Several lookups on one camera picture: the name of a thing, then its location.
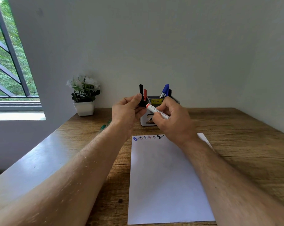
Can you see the blue marker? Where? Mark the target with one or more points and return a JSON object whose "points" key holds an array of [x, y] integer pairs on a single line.
{"points": [[164, 89]]}

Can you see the white paper sheet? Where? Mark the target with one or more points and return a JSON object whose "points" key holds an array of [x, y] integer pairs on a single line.
{"points": [[163, 181]]}

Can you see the white flower plant in pot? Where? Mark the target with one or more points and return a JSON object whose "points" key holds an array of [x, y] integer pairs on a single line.
{"points": [[84, 96]]}

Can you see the person's left forearm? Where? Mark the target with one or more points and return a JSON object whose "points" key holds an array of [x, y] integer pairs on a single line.
{"points": [[69, 181]]}

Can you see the person's right thumb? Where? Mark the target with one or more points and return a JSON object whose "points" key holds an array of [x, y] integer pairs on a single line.
{"points": [[159, 122]]}

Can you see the grey and white pen holder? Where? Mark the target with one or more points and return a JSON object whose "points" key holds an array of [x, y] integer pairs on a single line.
{"points": [[148, 118]]}

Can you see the white marker with red band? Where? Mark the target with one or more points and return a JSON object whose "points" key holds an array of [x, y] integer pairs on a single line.
{"points": [[156, 110]]}

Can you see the person's right forearm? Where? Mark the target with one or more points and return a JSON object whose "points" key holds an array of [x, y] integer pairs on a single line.
{"points": [[229, 190]]}

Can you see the black marker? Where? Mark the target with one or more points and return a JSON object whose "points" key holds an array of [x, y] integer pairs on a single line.
{"points": [[141, 89], [169, 92]]}

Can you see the person's right hand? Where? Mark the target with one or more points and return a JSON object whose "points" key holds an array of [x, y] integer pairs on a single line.
{"points": [[177, 124]]}

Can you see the green pen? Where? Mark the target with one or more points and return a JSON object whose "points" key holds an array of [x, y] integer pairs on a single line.
{"points": [[104, 126]]}

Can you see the person's left hand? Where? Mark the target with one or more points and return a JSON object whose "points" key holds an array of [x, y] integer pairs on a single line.
{"points": [[123, 112]]}

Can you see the black marker cap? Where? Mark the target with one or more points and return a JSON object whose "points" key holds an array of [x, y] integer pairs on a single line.
{"points": [[142, 104]]}

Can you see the grey window frame rail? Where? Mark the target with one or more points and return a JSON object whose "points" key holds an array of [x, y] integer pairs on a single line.
{"points": [[16, 106]]}

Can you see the person's left thumb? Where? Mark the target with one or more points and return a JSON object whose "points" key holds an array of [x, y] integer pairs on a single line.
{"points": [[133, 101]]}

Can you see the black metal window grille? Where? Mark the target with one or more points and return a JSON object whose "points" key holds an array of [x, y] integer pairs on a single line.
{"points": [[10, 49]]}

